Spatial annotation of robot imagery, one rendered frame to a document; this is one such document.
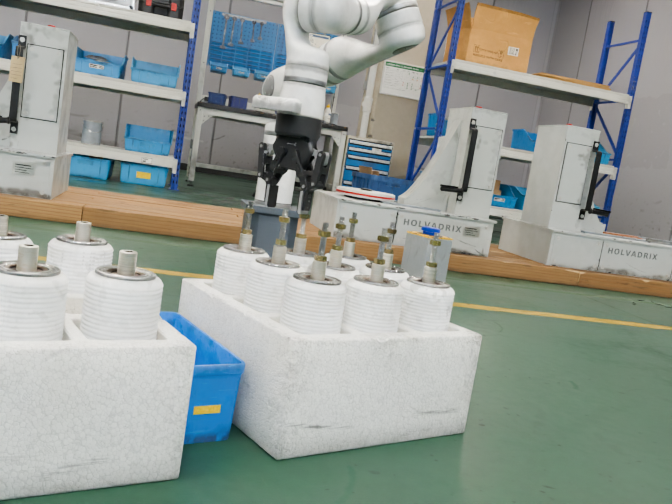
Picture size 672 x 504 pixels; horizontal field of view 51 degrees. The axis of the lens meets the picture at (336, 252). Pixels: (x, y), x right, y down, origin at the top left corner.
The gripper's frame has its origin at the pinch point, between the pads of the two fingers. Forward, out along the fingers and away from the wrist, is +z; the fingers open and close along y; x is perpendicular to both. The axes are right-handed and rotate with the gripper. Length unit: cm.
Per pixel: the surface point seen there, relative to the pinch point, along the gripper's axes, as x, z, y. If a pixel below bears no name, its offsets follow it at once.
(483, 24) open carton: -485, -143, 207
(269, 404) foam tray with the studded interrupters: 12.2, 28.4, -12.3
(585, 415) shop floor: -58, 35, -40
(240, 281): -0.3, 15.2, 7.9
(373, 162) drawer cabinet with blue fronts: -483, -12, 295
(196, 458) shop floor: 22.2, 35.4, -8.9
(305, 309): 8.1, 14.2, -13.1
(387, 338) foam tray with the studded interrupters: -3.1, 17.7, -21.3
